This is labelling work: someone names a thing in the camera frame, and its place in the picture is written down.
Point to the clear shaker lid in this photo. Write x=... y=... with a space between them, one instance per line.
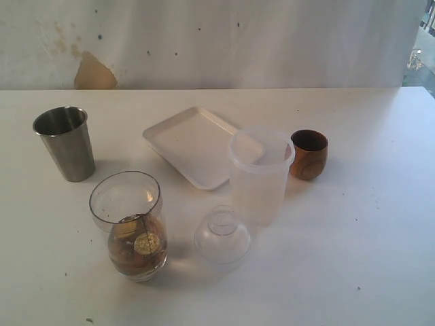
x=221 y=240

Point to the frosted plastic container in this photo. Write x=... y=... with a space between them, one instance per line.
x=260 y=160

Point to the white plastic tray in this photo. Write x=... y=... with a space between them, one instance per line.
x=195 y=142

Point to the clear shaker body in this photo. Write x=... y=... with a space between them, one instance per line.
x=127 y=208

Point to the brown wooden cup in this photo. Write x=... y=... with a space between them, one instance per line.
x=311 y=153

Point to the stainless steel cup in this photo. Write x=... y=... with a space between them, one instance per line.
x=64 y=132

